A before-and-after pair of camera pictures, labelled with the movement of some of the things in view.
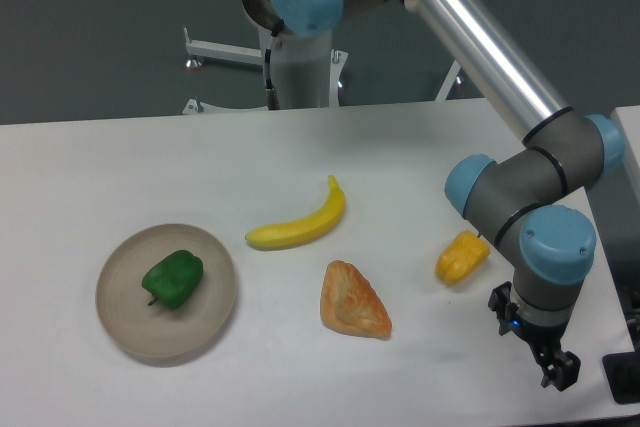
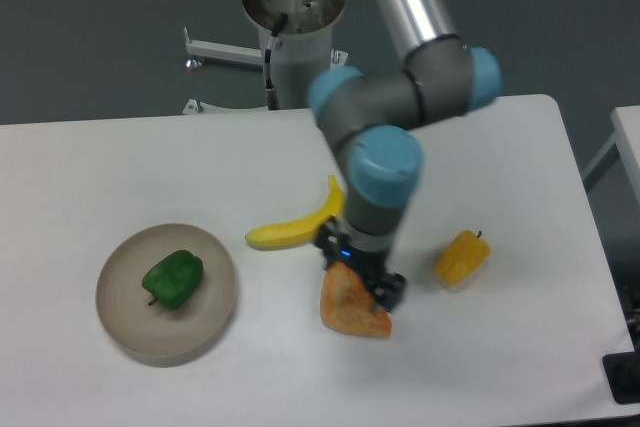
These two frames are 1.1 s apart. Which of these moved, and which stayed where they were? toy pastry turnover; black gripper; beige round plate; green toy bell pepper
Moved: black gripper
Stayed: toy pastry turnover; green toy bell pepper; beige round plate
